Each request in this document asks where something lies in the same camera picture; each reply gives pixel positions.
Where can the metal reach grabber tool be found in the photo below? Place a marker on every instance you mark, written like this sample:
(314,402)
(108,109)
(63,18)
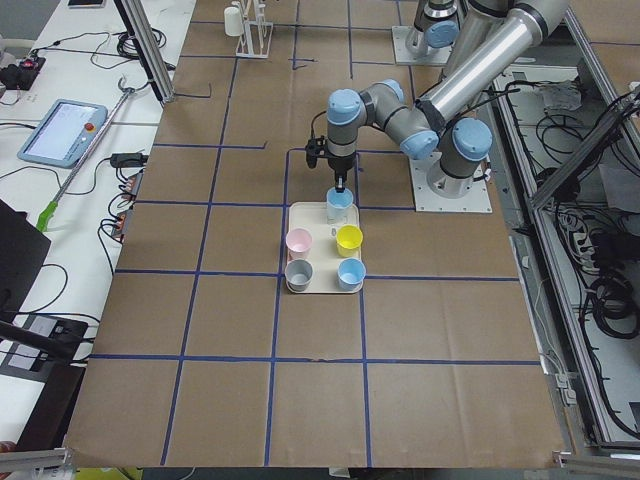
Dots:
(49,210)

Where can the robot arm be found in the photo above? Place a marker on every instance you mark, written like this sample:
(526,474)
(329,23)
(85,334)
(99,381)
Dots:
(493,35)
(436,26)

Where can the yellow ikea cup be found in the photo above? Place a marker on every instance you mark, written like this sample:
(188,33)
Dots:
(349,239)

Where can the white wire cup rack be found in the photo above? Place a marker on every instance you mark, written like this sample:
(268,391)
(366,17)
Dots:
(255,41)

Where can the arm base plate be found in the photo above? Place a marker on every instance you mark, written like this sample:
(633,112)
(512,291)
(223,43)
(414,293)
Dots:
(410,48)
(435,191)

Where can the blue teach pendant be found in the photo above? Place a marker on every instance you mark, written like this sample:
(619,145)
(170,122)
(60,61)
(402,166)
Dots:
(64,133)

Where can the black power adapter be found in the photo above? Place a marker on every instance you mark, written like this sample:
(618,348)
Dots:
(128,160)

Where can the aluminium frame post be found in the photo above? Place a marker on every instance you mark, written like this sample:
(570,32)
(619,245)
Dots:
(138,27)

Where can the cream plastic tray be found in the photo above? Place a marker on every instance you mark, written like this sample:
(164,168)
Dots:
(323,257)

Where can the pink ikea cup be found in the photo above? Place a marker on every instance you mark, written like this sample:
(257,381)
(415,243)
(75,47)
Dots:
(299,242)

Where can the light blue ikea cup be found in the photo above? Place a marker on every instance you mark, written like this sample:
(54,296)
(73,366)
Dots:
(337,204)

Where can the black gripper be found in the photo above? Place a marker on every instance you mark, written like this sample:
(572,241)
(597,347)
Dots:
(341,164)

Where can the white ikea cup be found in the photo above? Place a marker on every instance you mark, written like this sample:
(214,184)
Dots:
(233,21)

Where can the grey ikea cup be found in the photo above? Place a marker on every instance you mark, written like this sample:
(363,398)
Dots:
(298,275)

